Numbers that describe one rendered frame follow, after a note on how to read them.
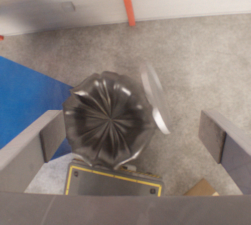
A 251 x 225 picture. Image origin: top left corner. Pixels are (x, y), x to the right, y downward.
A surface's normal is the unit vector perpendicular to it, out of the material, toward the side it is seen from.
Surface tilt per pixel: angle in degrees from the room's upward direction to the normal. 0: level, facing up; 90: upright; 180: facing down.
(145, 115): 16
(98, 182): 0
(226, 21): 0
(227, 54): 0
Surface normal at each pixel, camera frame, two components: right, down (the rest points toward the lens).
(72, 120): 0.67, 0.11
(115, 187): -0.14, -0.11
